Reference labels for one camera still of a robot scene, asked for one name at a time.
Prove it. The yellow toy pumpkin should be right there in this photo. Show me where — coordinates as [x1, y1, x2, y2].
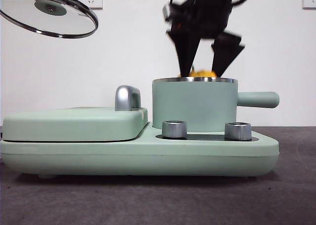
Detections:
[178, 66, 219, 78]

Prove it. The glass lid with mint knob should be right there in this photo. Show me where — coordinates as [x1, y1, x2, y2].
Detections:
[0, 0, 99, 39]

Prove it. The mint green steamer pot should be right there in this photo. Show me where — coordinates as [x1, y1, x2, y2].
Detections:
[151, 77, 280, 133]

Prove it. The silver control knob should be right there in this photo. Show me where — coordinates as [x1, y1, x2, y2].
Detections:
[224, 122, 252, 141]
[161, 120, 188, 139]

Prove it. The mint green breakfast machine base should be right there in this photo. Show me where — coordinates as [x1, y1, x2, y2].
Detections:
[0, 122, 280, 180]

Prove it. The mint green griddle cover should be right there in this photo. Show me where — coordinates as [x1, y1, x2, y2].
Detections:
[1, 107, 149, 143]

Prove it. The silver griddle cover handle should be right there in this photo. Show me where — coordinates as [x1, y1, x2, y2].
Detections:
[114, 85, 142, 112]

